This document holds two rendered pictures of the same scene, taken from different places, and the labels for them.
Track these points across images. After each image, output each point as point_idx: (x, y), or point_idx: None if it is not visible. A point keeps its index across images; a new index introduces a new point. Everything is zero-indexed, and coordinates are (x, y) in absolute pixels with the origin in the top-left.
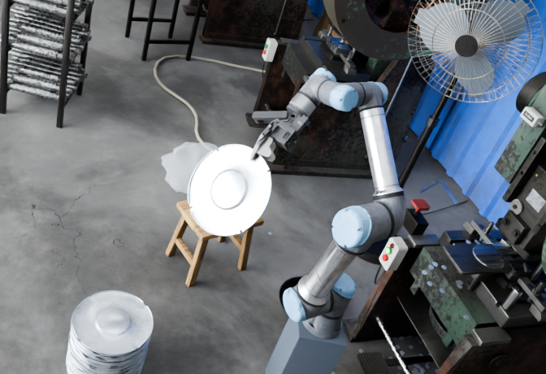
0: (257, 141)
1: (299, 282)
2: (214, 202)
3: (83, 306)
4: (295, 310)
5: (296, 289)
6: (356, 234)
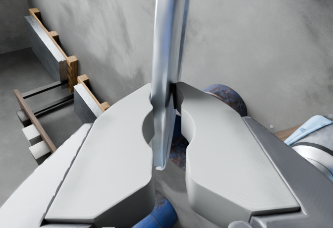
0: (75, 134)
1: (305, 147)
2: (185, 7)
3: None
4: (289, 137)
5: (302, 141)
6: None
